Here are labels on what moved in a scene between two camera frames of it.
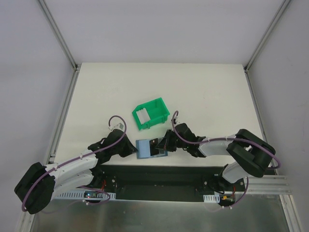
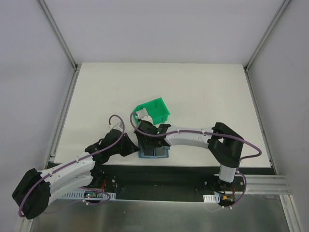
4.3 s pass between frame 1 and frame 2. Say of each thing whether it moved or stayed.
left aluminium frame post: stayed
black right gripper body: moved
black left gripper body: stayed
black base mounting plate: stayed
